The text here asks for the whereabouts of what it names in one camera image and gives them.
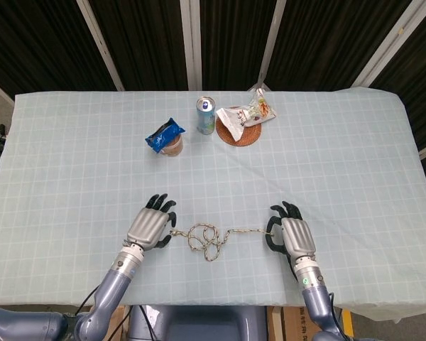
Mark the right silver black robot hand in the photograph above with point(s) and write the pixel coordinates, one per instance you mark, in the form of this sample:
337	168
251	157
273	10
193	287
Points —
298	236

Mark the brown cardboard box with print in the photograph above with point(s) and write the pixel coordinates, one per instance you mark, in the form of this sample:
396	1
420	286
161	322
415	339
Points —
287	325

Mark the pale blue checked tablecloth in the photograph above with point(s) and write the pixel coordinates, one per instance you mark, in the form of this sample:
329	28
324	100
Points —
92	170

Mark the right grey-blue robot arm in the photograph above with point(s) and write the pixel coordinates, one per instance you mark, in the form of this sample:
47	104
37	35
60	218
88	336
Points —
316	298

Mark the light blue drink can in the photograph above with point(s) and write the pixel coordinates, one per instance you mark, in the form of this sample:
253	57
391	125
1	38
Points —
206	119

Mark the small brown cup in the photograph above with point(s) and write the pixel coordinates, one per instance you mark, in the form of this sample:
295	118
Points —
175	149

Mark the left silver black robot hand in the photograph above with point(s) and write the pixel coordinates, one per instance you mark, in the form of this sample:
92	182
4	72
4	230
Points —
149	227

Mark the plain light cardboard box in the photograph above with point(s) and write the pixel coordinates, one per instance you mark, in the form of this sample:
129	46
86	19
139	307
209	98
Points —
122	319

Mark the white crumpled snack bag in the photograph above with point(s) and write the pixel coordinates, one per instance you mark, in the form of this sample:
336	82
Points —
234	119

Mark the blue snack packet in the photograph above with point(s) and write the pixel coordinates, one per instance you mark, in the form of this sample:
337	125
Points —
163	135

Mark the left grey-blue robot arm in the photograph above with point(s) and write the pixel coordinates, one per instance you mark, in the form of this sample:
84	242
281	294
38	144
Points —
113	287

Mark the grey-blue robot torso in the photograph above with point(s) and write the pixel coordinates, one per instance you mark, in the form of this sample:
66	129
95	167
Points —
199	323

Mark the yellow strip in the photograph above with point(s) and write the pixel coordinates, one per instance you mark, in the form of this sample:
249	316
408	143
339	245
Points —
348	323

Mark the round woven brown coaster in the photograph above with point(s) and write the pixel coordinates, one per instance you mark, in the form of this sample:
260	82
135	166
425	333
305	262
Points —
250	136

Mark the dark pleated curtain panel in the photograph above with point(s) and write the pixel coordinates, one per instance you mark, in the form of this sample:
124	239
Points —
323	42
422	81
234	42
145	42
35	39

